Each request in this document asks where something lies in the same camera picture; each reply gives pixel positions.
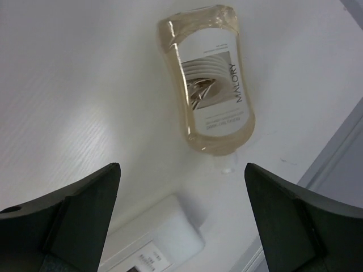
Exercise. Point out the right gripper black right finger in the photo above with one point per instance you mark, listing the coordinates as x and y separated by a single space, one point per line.
301 230

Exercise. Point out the clear Malory soap bottle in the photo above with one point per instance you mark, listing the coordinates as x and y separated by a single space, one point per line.
201 49

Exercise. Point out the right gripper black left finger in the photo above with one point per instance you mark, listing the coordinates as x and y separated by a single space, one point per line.
64 230

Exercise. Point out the white Bonaits lotion tube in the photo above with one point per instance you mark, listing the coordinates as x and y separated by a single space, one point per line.
160 239

